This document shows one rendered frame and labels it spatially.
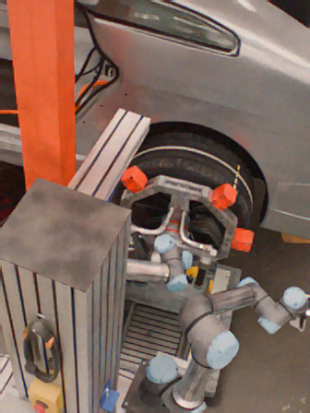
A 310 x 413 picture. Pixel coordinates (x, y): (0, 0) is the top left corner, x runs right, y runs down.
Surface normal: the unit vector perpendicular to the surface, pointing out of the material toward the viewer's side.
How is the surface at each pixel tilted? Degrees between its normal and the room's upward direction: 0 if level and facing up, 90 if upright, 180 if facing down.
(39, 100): 90
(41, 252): 0
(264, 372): 0
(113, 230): 0
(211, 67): 80
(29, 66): 90
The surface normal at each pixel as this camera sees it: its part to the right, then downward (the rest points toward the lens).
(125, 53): -0.22, 0.65
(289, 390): 0.10, -0.61
